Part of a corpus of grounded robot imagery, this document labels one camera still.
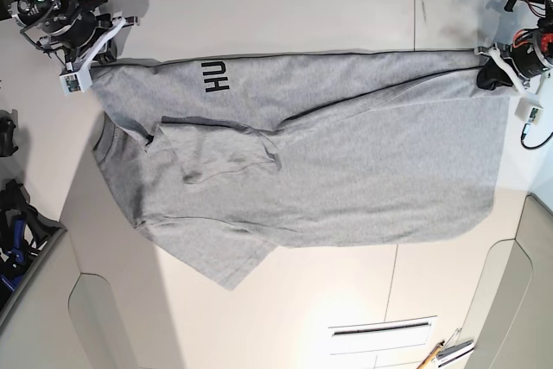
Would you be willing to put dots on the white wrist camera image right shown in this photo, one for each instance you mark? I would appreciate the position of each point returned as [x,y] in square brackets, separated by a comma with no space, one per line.
[528,110]

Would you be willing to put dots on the grey T-shirt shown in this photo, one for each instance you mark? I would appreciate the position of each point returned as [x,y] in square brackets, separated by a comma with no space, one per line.
[220,161]

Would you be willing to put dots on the wooden handled tool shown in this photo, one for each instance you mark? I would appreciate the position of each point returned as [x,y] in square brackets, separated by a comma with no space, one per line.
[438,347]

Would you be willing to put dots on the white slotted grommet plate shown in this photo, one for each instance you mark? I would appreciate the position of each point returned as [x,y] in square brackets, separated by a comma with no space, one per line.
[380,337]

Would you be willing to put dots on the black device at left edge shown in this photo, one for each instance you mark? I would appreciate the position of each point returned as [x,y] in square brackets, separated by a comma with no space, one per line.
[8,145]

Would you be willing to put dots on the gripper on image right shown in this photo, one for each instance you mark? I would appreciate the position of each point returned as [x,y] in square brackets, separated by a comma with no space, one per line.
[516,64]

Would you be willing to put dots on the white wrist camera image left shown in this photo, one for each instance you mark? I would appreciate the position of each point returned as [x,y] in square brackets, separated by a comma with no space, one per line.
[75,80]

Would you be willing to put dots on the black and blue clamp pile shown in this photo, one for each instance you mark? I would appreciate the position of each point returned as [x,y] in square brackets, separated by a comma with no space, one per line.
[24,234]

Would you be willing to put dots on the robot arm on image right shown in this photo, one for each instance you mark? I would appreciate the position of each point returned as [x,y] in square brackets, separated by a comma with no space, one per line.
[541,9]

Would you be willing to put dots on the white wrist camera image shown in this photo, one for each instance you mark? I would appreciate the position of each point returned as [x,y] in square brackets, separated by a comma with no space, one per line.
[528,110]
[75,80]

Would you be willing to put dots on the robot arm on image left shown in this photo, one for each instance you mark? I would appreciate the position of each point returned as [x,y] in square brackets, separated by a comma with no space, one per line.
[29,15]

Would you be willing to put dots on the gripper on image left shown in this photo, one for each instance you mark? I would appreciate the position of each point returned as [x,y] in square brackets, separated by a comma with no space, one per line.
[75,35]

